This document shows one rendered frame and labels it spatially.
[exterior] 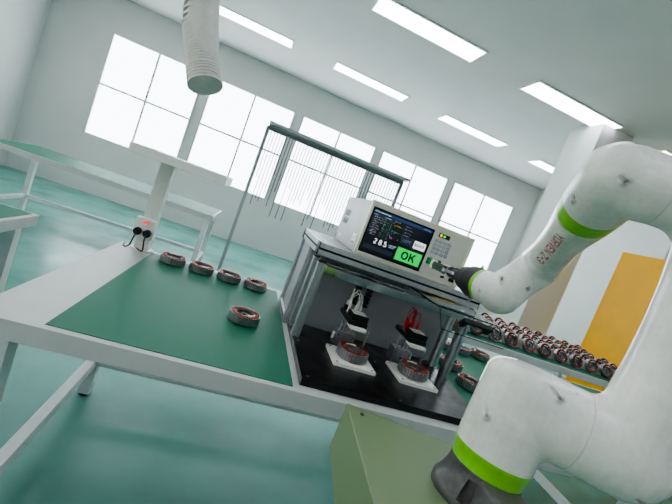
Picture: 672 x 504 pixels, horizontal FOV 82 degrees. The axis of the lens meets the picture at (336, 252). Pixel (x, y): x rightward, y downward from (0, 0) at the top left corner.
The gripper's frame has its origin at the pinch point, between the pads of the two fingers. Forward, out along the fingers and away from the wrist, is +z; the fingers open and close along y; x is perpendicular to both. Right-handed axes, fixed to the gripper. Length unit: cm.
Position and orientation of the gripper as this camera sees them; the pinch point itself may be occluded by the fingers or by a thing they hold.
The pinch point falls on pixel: (440, 266)
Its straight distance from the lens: 141.5
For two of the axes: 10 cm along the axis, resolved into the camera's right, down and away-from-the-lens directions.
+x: 3.5, -9.3, -0.9
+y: 9.2, 3.2, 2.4
